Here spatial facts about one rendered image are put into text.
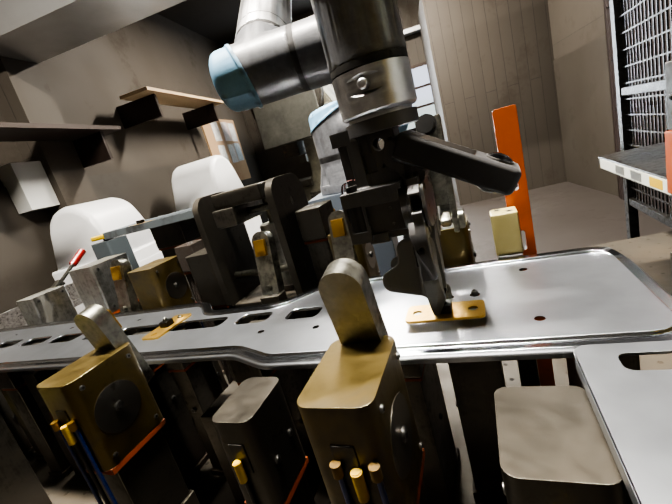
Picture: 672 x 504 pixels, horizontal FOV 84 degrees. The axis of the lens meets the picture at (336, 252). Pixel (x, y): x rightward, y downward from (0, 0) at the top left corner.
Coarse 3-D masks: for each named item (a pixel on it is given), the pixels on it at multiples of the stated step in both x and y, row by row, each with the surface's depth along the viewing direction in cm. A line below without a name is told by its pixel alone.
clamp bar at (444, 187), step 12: (420, 120) 52; (432, 120) 51; (420, 132) 53; (432, 132) 52; (432, 180) 56; (444, 180) 56; (444, 192) 56; (444, 204) 56; (456, 216) 55; (456, 228) 55
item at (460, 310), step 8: (448, 304) 40; (456, 304) 42; (464, 304) 41; (472, 304) 41; (480, 304) 40; (408, 312) 43; (416, 312) 43; (424, 312) 42; (432, 312) 42; (448, 312) 40; (456, 312) 40; (464, 312) 40; (472, 312) 39; (480, 312) 39; (408, 320) 41; (416, 320) 41; (424, 320) 40; (432, 320) 40; (440, 320) 40; (448, 320) 39
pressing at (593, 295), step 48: (384, 288) 54; (480, 288) 46; (528, 288) 42; (576, 288) 40; (624, 288) 37; (0, 336) 91; (48, 336) 79; (192, 336) 56; (240, 336) 51; (288, 336) 47; (336, 336) 44; (432, 336) 38; (480, 336) 36; (528, 336) 34; (576, 336) 32; (624, 336) 31
